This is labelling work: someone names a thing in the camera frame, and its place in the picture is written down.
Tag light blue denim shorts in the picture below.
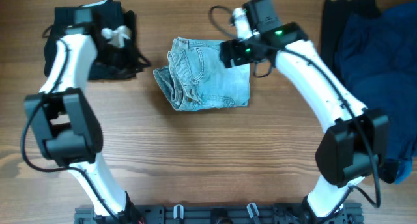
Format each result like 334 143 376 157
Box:
153 37 250 111

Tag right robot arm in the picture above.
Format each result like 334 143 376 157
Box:
220 0 388 223

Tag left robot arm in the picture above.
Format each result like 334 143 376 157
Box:
20 7 145 223

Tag folded black shorts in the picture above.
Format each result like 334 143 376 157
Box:
42 0 151 80

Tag black garment under pile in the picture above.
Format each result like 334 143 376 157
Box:
320 0 381 84

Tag dark blue garment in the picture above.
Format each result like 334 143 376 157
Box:
335 1 416 184

